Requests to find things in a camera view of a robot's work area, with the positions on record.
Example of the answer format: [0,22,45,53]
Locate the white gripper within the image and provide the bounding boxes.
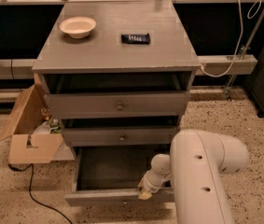
[137,154,172,200]

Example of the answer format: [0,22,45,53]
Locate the grey bottom drawer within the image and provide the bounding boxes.
[65,145,174,206]

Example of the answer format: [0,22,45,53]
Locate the grey drawer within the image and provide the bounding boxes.
[62,127,179,147]
[45,91,190,119]
[65,145,174,206]

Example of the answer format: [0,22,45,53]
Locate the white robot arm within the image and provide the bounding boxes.
[138,130,249,224]

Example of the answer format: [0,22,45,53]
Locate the grey middle drawer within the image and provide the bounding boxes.
[62,127,179,147]

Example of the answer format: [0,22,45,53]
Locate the grey top drawer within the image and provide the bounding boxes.
[45,91,190,119]

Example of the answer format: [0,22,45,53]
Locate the grey drawer cabinet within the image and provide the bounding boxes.
[31,0,201,147]

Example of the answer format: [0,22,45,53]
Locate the open cardboard box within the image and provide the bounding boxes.
[0,75,76,165]

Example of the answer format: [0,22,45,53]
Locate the metal stand pole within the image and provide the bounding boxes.
[223,8,264,102]

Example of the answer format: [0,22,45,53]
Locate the dark snack bar wrapper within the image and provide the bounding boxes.
[121,34,150,45]

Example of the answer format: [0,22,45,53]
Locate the black floor cable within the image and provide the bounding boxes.
[8,163,74,224]

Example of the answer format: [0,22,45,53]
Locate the white hanging cable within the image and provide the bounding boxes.
[200,0,264,78]

